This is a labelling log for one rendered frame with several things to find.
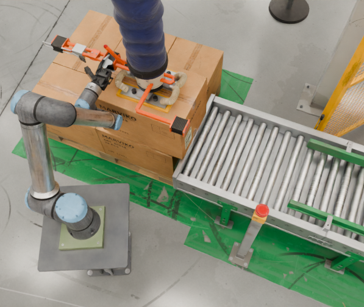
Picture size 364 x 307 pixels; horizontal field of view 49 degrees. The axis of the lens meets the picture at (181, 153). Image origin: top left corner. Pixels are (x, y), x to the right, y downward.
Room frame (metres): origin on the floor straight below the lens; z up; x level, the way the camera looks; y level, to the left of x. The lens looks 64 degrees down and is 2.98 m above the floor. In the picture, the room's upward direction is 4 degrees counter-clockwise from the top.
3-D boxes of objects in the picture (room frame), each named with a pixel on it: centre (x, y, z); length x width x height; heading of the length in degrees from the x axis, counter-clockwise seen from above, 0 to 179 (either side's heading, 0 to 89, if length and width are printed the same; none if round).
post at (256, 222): (0.62, -0.39, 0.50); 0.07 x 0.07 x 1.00; 63
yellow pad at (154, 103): (1.36, 0.19, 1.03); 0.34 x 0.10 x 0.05; 63
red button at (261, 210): (0.62, -0.39, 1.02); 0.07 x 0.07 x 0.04
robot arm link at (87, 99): (1.28, 0.51, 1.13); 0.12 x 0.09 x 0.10; 153
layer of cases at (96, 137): (1.89, 0.38, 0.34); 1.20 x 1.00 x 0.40; 63
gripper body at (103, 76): (1.42, 0.43, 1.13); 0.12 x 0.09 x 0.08; 153
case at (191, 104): (1.44, 0.17, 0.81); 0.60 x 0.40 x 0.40; 62
